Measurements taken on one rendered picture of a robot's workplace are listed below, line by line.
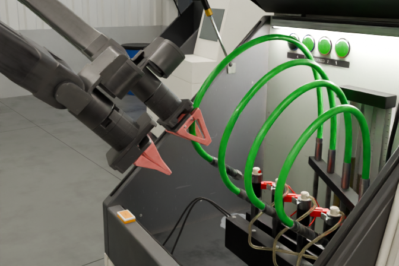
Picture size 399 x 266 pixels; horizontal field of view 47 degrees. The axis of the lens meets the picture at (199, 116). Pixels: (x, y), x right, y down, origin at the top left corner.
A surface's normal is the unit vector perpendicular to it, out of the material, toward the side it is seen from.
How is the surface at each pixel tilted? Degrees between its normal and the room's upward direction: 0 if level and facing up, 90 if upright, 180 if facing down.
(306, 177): 90
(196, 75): 90
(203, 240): 0
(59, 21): 55
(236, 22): 90
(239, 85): 90
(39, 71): 105
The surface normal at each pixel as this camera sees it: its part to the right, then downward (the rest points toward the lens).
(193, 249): 0.01, -0.97
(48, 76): 0.59, 0.44
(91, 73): -0.48, -0.48
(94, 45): -0.20, -0.35
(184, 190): 0.52, 0.22
